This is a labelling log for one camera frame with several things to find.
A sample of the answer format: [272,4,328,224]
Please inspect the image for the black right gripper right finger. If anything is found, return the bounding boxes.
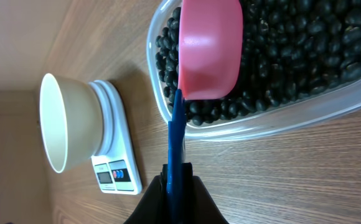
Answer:
[182,162,228,224]

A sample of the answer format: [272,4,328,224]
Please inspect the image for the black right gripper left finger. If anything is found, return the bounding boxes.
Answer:
[124,164,168,224]

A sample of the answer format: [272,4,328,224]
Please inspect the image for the pink scoop blue handle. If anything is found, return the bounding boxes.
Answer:
[166,0,243,223]

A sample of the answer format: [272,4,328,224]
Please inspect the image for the white digital kitchen scale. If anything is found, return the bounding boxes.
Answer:
[89,80,143,195]

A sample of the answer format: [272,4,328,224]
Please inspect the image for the white bowl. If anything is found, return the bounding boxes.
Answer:
[39,73,103,173]

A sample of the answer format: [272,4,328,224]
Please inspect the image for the clear plastic container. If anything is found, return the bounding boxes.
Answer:
[146,0,361,141]

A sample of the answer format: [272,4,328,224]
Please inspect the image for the black beans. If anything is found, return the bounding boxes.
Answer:
[154,0,361,126]

